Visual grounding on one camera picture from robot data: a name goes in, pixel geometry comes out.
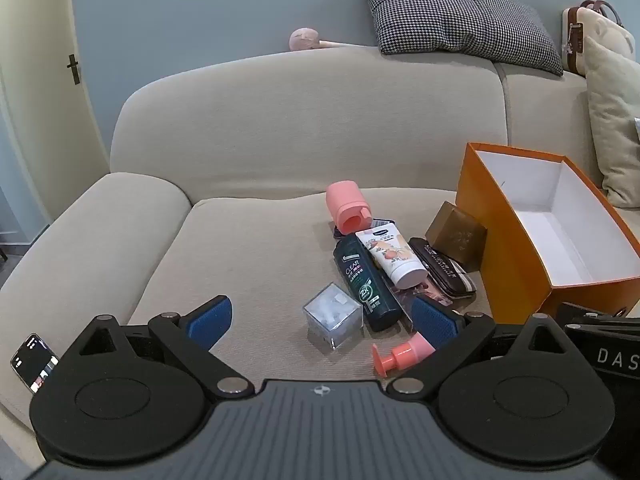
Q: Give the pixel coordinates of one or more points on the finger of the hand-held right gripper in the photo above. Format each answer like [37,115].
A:
[590,316]

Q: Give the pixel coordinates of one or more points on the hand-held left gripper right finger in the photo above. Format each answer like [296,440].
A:
[432,322]

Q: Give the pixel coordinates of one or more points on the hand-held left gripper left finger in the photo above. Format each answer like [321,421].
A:
[210,320]

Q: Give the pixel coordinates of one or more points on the white lotion tube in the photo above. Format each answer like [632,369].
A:
[395,257]

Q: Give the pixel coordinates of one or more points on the dark green shampoo bottle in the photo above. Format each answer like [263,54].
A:
[362,285]

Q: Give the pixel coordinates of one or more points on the orange cardboard box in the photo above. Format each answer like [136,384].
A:
[505,240]

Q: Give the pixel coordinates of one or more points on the pink pump bottle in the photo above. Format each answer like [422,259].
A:
[405,352]

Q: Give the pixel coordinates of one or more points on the dark brown case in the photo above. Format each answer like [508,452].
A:
[442,267]

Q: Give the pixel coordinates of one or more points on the small brown box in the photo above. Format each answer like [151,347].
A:
[456,235]

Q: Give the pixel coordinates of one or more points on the clear plastic box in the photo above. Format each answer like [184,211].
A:
[332,317]

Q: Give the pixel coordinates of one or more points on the pink plastic cup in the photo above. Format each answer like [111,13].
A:
[342,205]

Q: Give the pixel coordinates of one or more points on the smartphone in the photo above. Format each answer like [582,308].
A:
[32,362]

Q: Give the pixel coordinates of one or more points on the beige pillow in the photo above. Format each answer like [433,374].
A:
[615,125]

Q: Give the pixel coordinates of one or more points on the beige fabric sofa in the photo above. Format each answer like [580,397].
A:
[275,135]

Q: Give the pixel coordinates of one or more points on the cream door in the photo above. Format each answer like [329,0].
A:
[35,110]

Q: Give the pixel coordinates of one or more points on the houndstooth pillow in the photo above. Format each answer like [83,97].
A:
[465,22]

